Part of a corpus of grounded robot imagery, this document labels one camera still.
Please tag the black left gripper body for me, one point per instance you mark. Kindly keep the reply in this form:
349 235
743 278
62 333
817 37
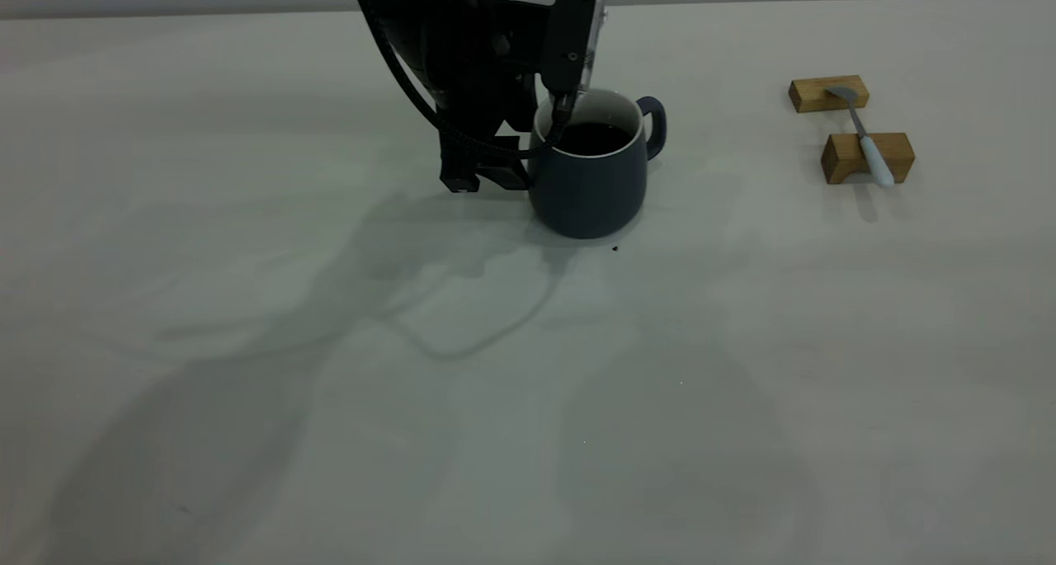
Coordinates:
478 62

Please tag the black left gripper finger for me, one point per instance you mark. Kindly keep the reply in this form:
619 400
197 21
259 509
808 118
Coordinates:
507 176
459 169

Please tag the dark grey ceramic mug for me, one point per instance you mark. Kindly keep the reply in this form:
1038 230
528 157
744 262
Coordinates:
590 194

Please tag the dark coffee liquid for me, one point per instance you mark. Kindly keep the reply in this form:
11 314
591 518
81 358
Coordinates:
598 138

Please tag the flat wooden block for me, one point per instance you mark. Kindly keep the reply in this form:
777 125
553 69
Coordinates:
813 95

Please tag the arched wooden block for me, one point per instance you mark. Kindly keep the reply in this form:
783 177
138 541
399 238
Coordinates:
843 154

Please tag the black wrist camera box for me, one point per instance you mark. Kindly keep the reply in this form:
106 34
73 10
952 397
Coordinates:
572 33

